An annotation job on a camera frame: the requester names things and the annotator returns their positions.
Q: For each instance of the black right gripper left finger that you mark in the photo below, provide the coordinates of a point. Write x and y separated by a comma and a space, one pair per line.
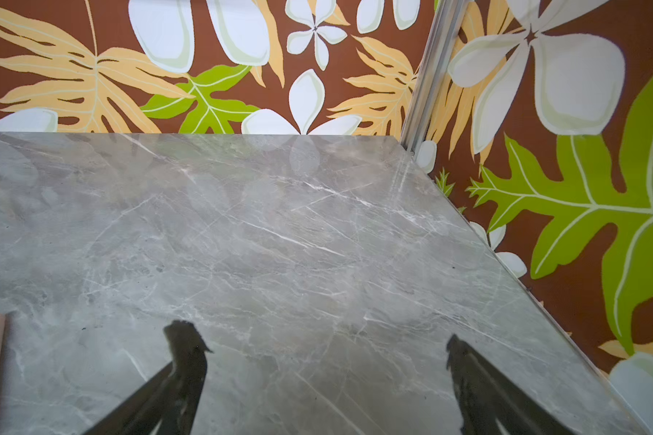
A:
168, 402

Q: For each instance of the aluminium corner frame post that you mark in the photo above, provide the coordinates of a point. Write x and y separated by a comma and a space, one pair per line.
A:
443, 34

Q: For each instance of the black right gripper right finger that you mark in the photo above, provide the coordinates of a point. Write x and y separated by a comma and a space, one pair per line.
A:
489, 402

